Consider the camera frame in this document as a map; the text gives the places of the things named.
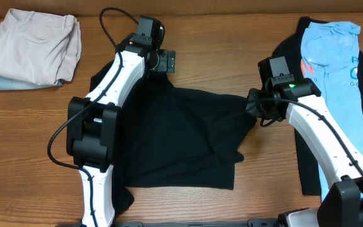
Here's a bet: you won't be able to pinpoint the plain black t-shirt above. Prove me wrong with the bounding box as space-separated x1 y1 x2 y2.
89 59 258 216

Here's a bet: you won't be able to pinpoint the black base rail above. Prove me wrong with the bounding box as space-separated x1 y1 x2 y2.
115 218 277 227

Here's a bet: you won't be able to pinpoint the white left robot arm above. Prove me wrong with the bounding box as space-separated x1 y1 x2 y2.
66 16 175 226

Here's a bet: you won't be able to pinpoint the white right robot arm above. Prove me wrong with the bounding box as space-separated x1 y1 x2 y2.
246 57 363 227

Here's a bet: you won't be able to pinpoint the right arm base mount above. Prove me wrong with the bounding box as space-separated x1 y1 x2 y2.
278 208 319 227

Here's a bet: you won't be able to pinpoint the folded light blue jeans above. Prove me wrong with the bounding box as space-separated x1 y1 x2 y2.
0 76 64 91

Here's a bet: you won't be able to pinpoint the folded white beige trousers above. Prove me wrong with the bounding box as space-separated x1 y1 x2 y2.
0 8 81 86

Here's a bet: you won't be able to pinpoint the light blue printed t-shirt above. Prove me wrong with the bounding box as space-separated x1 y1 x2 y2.
300 20 363 202

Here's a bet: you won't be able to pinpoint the black t-shirt with logo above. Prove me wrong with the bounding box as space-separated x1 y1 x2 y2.
271 16 363 197

